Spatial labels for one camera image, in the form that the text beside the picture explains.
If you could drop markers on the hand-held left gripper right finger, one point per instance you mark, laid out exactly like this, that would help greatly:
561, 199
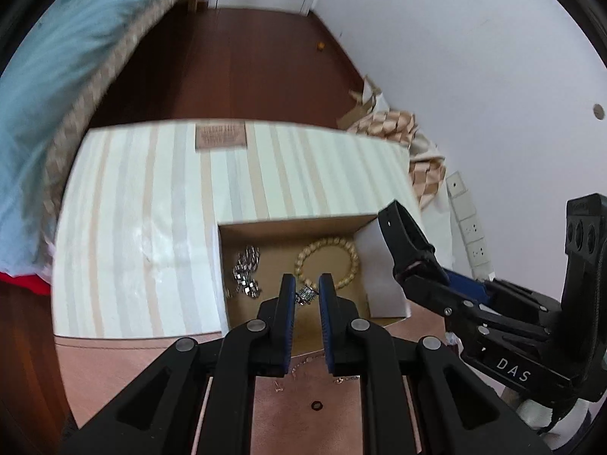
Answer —
326, 294

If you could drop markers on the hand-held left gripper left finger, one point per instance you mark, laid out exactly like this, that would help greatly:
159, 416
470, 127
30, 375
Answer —
286, 294

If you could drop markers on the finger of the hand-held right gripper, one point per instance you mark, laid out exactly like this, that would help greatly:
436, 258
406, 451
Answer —
467, 286
403, 237

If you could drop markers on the cardboard box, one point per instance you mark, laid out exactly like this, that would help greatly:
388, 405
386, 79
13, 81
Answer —
265, 313

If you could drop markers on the person's right hand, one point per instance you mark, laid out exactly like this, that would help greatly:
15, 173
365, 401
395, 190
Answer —
545, 414

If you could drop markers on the white power strip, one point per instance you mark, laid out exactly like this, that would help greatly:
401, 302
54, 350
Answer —
469, 227

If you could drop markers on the beige checkered fabric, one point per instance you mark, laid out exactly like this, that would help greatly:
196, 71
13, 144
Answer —
393, 125

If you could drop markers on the pink leather mat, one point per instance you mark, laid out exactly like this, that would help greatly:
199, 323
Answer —
303, 426

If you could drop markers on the torn cardboard pieces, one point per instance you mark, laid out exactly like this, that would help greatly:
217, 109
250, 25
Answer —
363, 104

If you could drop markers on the white striped cloth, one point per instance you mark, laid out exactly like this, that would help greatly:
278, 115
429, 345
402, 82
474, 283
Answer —
142, 227

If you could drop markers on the brown fabric label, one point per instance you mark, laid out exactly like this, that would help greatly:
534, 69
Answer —
221, 136

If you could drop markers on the red cloth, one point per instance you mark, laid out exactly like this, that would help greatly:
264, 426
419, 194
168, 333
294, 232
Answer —
23, 284

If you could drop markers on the beige checkered mattress edge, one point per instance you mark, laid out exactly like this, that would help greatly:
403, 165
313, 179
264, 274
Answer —
95, 90

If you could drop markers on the light blue blanket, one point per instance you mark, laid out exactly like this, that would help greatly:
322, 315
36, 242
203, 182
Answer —
61, 71

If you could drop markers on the round grey wall cap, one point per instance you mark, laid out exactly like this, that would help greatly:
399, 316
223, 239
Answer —
599, 111

